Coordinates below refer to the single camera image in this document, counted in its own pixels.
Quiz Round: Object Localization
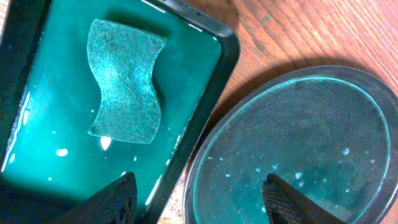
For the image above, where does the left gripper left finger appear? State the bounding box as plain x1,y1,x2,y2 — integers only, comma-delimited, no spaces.
52,172,137,224

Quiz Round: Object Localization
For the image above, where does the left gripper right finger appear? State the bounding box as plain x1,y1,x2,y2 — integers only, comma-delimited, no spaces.
262,174,345,224

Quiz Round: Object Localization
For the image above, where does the green scouring sponge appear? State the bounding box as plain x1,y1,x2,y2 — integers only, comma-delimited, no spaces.
86,19,167,144

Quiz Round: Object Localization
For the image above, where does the round dark green tray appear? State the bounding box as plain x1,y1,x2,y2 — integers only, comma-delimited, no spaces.
183,66,397,223

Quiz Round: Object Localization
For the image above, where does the rectangular dark green tray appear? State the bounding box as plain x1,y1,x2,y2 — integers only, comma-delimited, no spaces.
1,0,240,223

